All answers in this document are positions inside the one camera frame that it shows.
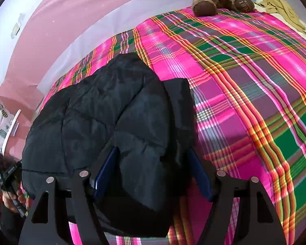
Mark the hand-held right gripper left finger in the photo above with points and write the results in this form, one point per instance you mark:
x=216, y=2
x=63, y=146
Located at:
x=104, y=173

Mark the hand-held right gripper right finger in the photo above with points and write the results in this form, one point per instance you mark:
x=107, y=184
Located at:
x=200, y=173

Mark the black padded jacket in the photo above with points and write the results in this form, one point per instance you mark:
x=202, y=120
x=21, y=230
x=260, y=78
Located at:
x=97, y=122

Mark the person's left hand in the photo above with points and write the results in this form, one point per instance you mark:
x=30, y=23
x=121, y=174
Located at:
x=8, y=202

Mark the pineapple print cloth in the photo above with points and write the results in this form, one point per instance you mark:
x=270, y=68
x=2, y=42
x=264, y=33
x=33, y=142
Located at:
x=0, y=122

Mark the pink green plaid blanket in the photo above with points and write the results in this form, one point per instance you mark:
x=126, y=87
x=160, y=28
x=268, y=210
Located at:
x=244, y=94

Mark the white bed sheet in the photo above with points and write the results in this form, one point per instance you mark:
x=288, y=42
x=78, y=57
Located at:
x=91, y=43

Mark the yellow cloth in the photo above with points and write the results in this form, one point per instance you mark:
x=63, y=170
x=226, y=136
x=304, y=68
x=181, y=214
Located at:
x=283, y=10

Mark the white rail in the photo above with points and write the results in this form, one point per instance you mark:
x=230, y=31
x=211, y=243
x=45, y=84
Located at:
x=11, y=132

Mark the wall socket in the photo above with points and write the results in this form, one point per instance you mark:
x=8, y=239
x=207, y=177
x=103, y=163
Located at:
x=15, y=30

